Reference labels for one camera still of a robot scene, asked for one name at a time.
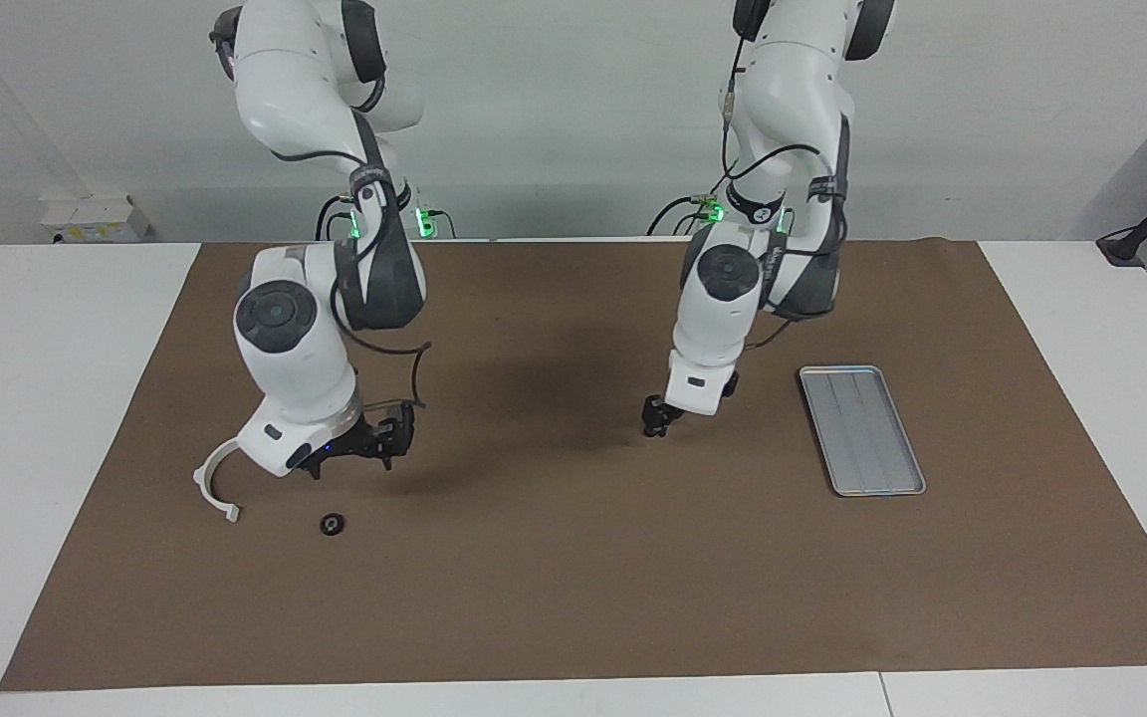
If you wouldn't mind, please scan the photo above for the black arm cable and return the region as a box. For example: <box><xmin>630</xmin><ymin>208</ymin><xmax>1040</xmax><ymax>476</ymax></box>
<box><xmin>720</xmin><ymin>60</ymin><xmax>848</xmax><ymax>352</ymax></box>
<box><xmin>330</xmin><ymin>229</ymin><xmax>433</xmax><ymax>411</ymax></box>

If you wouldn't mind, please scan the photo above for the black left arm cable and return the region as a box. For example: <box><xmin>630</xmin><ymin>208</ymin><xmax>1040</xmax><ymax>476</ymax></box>
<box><xmin>720</xmin><ymin>60</ymin><xmax>848</xmax><ymax>352</ymax></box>

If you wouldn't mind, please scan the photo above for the silver metal tray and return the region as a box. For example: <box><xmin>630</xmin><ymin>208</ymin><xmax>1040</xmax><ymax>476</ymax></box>
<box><xmin>798</xmin><ymin>365</ymin><xmax>928</xmax><ymax>498</ymax></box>

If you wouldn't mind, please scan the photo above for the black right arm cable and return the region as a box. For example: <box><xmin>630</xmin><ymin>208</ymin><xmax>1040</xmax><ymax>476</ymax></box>
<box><xmin>330</xmin><ymin>229</ymin><xmax>433</xmax><ymax>411</ymax></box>

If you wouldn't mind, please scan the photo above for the white half ring clamp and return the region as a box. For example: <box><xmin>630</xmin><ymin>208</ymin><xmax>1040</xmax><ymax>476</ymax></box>
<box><xmin>193</xmin><ymin>438</ymin><xmax>248</xmax><ymax>525</ymax></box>

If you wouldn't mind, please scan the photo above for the white adapter box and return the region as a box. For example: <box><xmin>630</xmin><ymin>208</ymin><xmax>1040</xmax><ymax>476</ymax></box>
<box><xmin>40</xmin><ymin>193</ymin><xmax>152</xmax><ymax>245</ymax></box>

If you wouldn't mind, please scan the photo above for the brown table mat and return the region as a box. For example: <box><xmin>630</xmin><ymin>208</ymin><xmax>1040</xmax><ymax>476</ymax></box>
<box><xmin>0</xmin><ymin>239</ymin><xmax>1147</xmax><ymax>693</ymax></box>

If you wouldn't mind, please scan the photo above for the green lit base connector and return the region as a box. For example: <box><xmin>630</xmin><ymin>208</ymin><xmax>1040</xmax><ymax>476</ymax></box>
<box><xmin>690</xmin><ymin>193</ymin><xmax>730</xmax><ymax>238</ymax></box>
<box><xmin>412</xmin><ymin>203</ymin><xmax>456</xmax><ymax>241</ymax></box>

